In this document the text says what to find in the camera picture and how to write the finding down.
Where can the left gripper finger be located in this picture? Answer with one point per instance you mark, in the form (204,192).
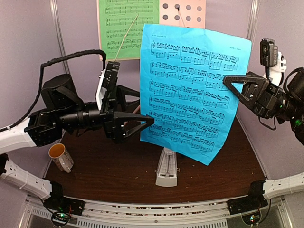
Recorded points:
(122,93)
(127,125)

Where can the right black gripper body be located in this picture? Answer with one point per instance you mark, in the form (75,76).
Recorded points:
(269,104)

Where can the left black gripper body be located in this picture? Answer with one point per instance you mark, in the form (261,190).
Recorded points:
(110,102)

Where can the blue sheet music paper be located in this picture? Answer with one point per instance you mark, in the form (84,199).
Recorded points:
(228,55)

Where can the green sheet music paper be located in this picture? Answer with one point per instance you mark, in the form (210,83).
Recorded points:
(121,25)

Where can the pink folding music stand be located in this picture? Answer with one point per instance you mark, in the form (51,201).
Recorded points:
(173,72)

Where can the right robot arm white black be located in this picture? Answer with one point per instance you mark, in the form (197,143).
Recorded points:
(291,110)

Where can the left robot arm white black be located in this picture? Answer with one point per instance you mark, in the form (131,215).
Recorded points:
(66,112)

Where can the white patterned mug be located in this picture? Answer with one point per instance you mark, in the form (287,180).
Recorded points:
(61,157)

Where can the white metronome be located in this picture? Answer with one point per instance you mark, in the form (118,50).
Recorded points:
(166,172)

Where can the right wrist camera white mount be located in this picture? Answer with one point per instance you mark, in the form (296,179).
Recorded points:
(273,61)

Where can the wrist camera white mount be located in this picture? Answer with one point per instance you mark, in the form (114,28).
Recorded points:
(107,82)
(273,61)

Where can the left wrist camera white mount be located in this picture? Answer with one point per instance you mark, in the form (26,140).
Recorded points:
(107,82)

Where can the right aluminium corner post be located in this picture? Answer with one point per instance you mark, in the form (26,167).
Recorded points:
(251,27)

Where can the aluminium corner post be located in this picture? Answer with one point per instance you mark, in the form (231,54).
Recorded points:
(56,21)
(251,27)

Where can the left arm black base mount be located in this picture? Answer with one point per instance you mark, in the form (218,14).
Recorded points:
(58,202)

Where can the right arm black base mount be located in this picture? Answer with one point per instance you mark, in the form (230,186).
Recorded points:
(254,200)

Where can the front aluminium rail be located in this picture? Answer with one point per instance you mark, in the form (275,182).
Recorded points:
(206,214)

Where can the left aluminium corner post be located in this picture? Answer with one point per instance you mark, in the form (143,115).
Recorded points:
(56,21)

